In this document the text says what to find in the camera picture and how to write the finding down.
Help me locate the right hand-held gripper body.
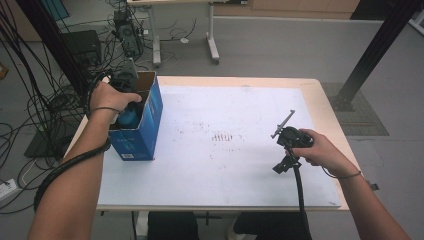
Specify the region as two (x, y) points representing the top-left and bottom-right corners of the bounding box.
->
(270, 109), (315, 156)

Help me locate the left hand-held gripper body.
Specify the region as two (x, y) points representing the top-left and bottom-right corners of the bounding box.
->
(108, 57), (139, 94)

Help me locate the blue bottle with white cap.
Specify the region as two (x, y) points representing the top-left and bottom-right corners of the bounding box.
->
(116, 102), (145, 130)

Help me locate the blue cardboard box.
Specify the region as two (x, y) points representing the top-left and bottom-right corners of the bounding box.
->
(108, 70), (164, 162)

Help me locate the person's left hand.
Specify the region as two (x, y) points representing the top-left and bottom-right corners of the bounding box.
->
(89, 81), (143, 118)

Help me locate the person's right hand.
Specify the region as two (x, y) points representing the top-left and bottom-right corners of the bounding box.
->
(291, 128), (363, 179)

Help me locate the black wrist band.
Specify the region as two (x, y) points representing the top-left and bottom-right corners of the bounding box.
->
(321, 166), (363, 180)
(88, 106), (121, 116)

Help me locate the black computer tower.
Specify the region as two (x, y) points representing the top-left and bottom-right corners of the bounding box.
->
(113, 9), (144, 59)

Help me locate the black box on floor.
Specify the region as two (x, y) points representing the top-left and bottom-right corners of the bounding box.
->
(61, 29), (103, 68)

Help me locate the person's right leg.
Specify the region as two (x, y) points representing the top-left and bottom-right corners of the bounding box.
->
(233, 211), (313, 240)

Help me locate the person's leg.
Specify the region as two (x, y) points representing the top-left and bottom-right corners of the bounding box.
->
(233, 211), (313, 240)
(146, 211), (199, 240)

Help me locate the white table mat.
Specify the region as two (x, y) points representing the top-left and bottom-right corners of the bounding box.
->
(97, 85), (342, 208)

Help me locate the dark grey floor mat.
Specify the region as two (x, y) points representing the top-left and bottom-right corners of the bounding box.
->
(321, 82), (390, 137)

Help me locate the wooden table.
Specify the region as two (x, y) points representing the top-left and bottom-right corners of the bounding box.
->
(64, 75), (361, 212)

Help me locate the teal panel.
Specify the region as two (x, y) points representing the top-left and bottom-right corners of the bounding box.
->
(41, 0), (70, 21)

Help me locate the black floor plate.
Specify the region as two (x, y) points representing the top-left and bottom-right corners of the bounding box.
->
(23, 128), (78, 159)

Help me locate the person's left leg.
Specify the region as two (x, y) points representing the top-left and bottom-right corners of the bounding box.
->
(146, 211), (199, 240)

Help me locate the black slanted metal stand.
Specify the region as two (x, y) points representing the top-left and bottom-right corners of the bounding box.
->
(329, 0), (424, 112)

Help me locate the white power strip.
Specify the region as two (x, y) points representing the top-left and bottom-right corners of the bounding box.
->
(0, 178), (18, 203)

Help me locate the right hand-held gripper cable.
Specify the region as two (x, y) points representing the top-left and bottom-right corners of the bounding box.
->
(284, 146), (313, 240)

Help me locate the hand-held gripper cable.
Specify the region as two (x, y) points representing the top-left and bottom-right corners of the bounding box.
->
(284, 146), (313, 240)
(33, 69), (116, 213)

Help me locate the white desk frame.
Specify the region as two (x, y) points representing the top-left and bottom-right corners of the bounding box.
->
(126, 0), (249, 68)

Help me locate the black metal stand with cables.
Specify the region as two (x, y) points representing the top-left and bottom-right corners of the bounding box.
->
(14, 0), (96, 101)

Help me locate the bundle of black cables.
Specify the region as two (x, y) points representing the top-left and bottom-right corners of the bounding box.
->
(0, 0), (113, 214)

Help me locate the left hand-held gripper cable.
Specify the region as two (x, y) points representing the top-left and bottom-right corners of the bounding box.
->
(33, 69), (116, 213)

